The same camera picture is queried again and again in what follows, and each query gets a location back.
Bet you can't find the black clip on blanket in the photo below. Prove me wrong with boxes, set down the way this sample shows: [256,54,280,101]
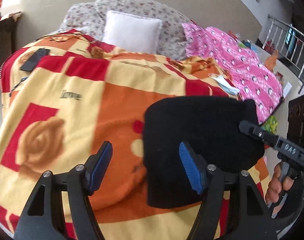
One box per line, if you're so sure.
[9,76,28,97]

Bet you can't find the person's right hand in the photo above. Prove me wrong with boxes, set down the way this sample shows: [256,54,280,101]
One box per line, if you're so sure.
[265,163,294,205]

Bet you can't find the green patterned cloth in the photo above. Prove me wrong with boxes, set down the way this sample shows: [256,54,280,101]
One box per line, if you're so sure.
[261,115,278,134]

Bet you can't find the floral quilt pile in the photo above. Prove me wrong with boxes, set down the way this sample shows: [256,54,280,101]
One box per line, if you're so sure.
[57,0,192,61]

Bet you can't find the dark wooden desk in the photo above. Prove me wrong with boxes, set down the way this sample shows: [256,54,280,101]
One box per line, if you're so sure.
[0,11,21,66]

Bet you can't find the black pants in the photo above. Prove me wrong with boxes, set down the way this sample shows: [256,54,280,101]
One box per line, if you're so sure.
[143,96,264,209]

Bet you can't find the white square pillow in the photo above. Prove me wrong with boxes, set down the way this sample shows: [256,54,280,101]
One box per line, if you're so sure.
[102,10,162,54]

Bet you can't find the metal stair railing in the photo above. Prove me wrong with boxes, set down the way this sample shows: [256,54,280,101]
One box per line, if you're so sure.
[261,15,304,82]

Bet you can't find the black power strip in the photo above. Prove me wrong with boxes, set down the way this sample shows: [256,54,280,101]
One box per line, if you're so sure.
[20,48,50,72]

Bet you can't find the red orange yellow blanket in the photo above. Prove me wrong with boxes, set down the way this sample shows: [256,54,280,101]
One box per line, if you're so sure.
[0,29,273,240]

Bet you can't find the blue face mask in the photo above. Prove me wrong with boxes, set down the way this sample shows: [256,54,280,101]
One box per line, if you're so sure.
[210,74,240,96]

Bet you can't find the dark carved wooden cabinet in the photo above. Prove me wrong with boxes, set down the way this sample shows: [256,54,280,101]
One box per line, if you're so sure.
[287,94,304,147]

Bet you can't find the black cable on bed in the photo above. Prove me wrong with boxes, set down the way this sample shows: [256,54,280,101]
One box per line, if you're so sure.
[35,32,93,46]

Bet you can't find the pink penguin blanket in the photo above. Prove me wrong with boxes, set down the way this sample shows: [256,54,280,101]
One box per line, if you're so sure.
[182,23,283,124]

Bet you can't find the orange plush toy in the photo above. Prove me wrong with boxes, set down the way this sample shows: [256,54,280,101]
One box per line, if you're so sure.
[264,50,278,72]

